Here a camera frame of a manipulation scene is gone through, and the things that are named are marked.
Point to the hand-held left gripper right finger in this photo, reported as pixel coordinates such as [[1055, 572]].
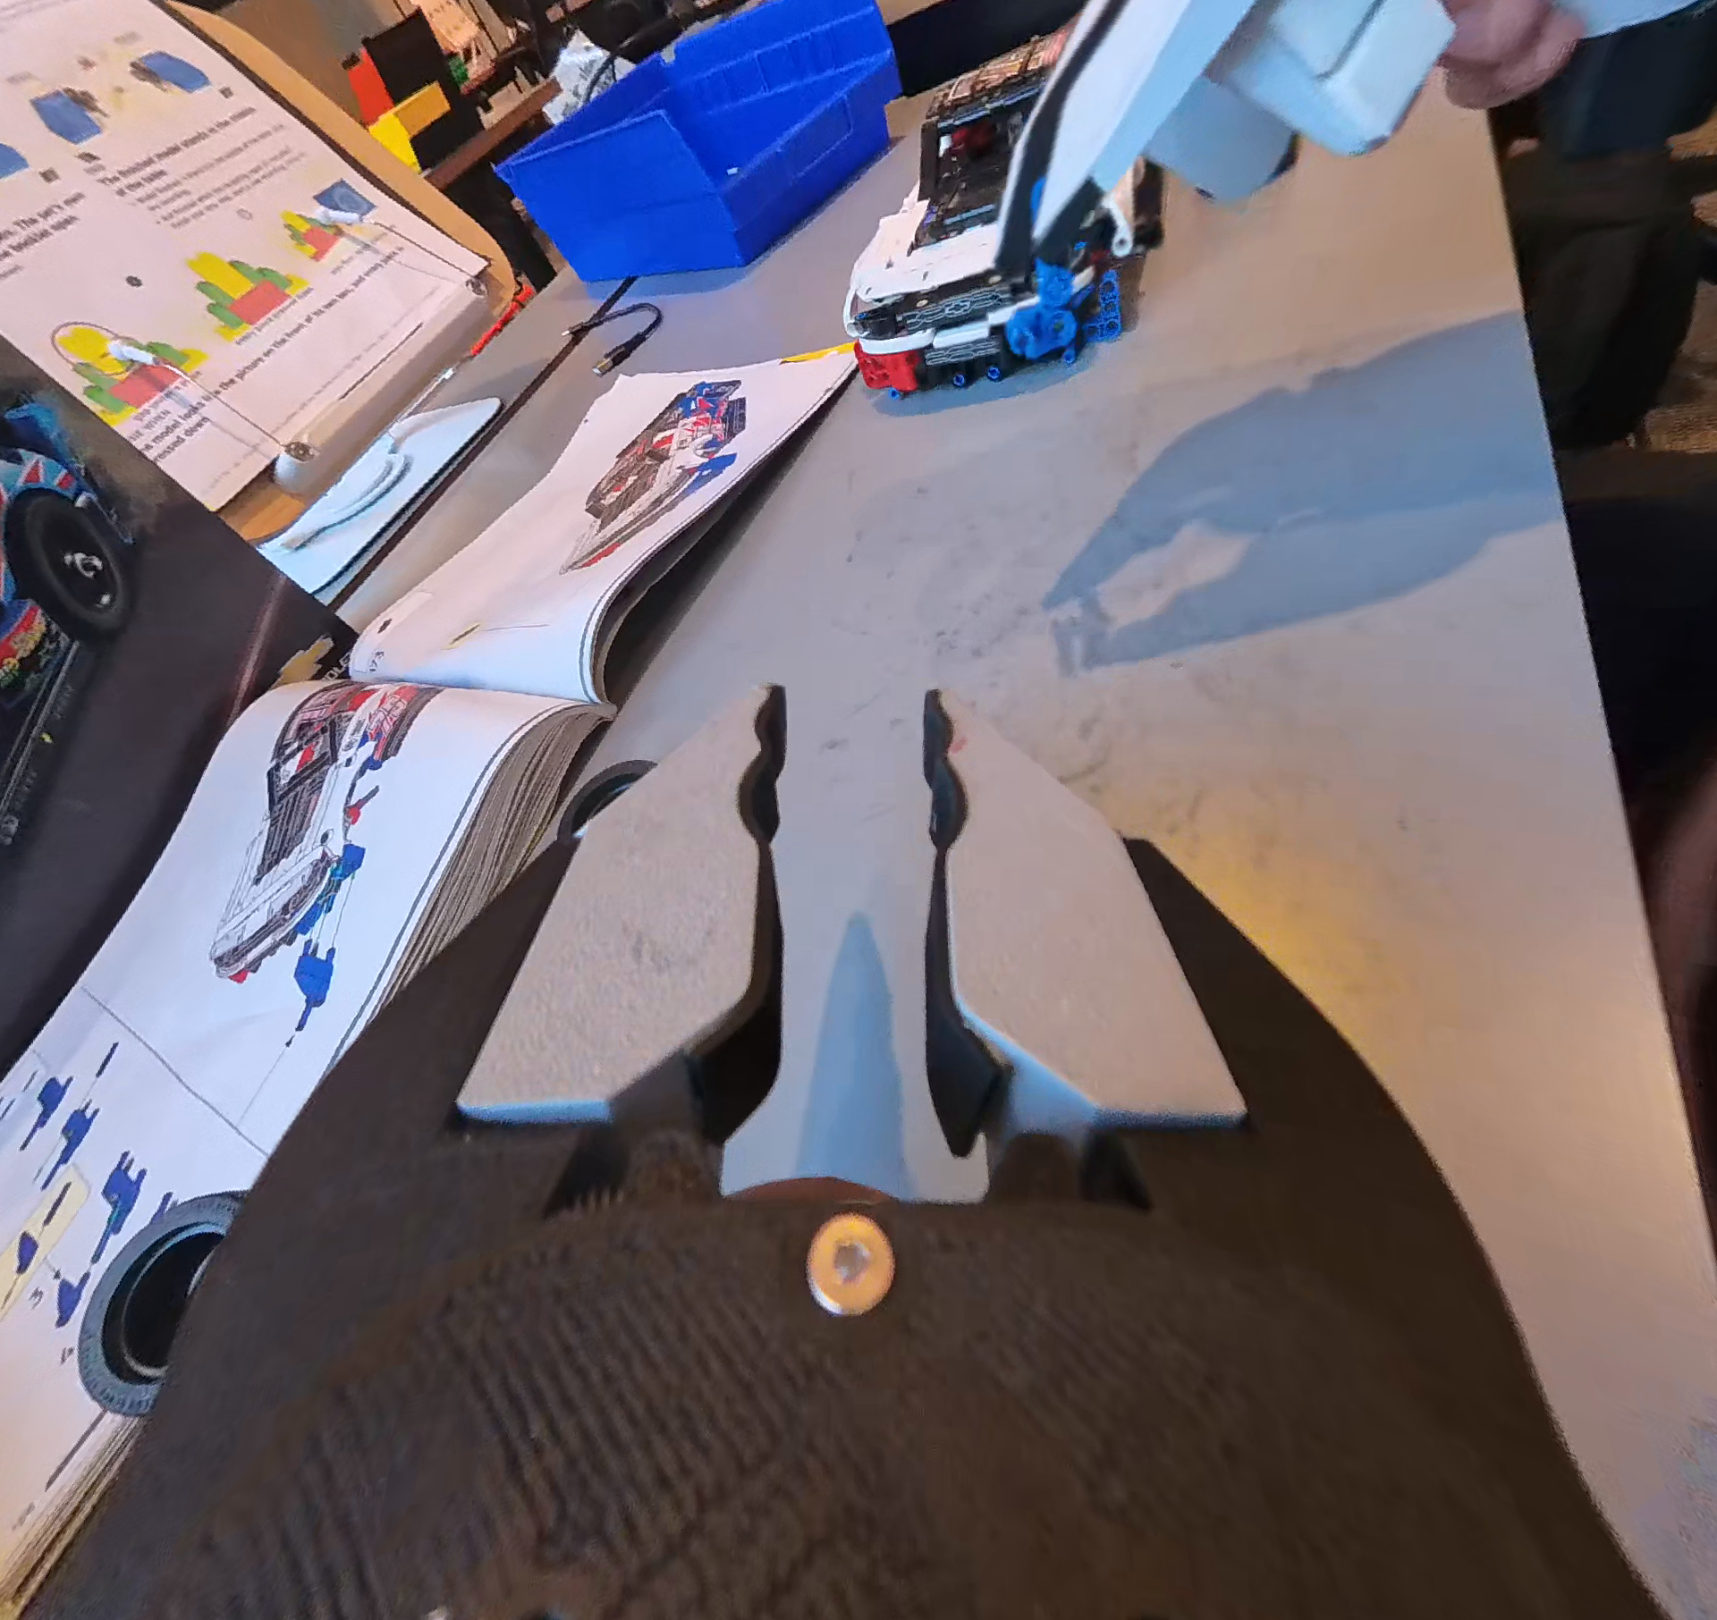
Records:
[[1073, 978]]

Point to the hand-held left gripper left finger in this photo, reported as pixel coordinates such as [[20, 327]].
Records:
[[630, 963]]

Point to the white brick model car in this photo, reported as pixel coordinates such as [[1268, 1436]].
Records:
[[966, 252]]

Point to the grey desk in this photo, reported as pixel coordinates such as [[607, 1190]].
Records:
[[1206, 574]]

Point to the person's right hand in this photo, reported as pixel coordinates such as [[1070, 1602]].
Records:
[[1509, 37]]

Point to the black toy tyre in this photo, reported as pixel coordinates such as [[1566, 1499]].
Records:
[[597, 795], [100, 1325]]

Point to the open instruction booklet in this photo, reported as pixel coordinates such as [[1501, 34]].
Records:
[[469, 601]]

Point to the blue plastic bin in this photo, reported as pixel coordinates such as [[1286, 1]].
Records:
[[697, 159]]

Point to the black toy car box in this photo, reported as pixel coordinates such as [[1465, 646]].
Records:
[[160, 710]]

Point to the white round stand base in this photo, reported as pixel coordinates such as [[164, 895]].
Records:
[[403, 455]]

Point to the curved wooden display board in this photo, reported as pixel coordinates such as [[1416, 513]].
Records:
[[455, 225]]

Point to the thin metal rod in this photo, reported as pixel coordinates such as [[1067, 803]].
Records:
[[473, 286]]

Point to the yellow box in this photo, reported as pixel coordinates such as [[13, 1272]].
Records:
[[403, 126]]

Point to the printed paper sheet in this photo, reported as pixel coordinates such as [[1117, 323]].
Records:
[[202, 212]]

